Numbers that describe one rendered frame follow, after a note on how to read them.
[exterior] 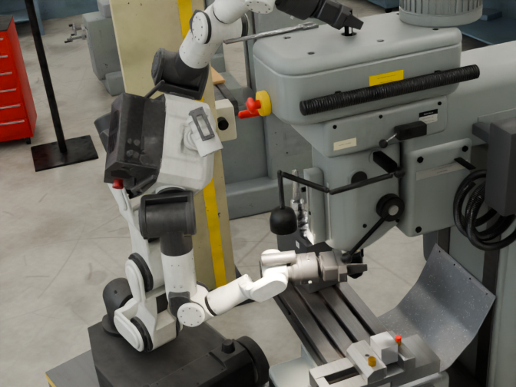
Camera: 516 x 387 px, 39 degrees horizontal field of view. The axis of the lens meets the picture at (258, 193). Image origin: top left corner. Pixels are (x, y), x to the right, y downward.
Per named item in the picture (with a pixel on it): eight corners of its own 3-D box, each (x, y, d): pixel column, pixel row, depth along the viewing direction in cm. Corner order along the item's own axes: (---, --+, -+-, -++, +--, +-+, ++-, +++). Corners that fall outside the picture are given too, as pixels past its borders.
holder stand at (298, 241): (309, 294, 242) (305, 243, 232) (278, 263, 259) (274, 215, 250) (339, 282, 246) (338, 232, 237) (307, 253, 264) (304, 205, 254)
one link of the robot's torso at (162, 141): (81, 209, 215) (118, 184, 184) (94, 101, 223) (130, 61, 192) (175, 223, 228) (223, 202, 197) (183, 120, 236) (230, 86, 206)
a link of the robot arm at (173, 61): (171, 34, 201) (158, 59, 212) (168, 61, 197) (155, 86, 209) (210, 44, 205) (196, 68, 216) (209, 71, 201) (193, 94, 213)
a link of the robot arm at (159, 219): (150, 259, 198) (144, 214, 192) (151, 243, 206) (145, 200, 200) (193, 254, 199) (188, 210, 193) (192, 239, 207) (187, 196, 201)
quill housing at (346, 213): (340, 266, 190) (336, 156, 174) (309, 229, 207) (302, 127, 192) (404, 248, 195) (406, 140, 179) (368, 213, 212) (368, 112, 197)
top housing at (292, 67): (288, 133, 164) (283, 65, 157) (250, 97, 186) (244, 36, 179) (467, 93, 176) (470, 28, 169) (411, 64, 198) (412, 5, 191)
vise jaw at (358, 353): (367, 384, 193) (367, 373, 191) (345, 356, 203) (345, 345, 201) (387, 378, 194) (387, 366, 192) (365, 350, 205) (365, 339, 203)
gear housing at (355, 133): (326, 162, 172) (325, 123, 167) (288, 127, 193) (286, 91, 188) (449, 133, 181) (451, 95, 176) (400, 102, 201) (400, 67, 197)
